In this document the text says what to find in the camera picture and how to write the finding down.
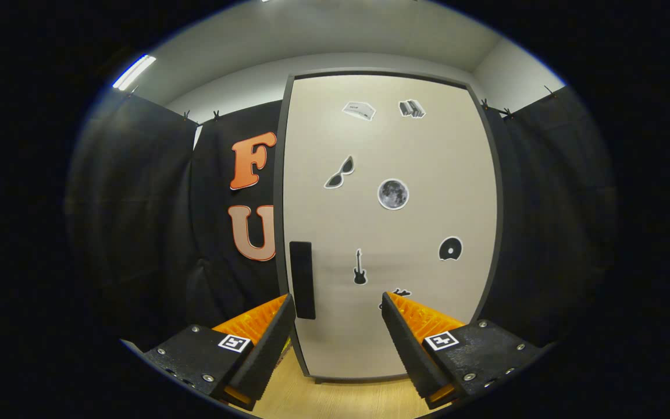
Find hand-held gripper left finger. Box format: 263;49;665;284
144;293;296;411

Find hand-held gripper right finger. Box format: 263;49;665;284
382;291;545;409

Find black door handle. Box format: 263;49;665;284
289;241;316;320

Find dark grey shoe cabinet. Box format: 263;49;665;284
273;69;504;385

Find black backdrop cloth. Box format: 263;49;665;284
65;84;615;350

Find long ceiling light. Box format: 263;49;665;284
112;54;157;91

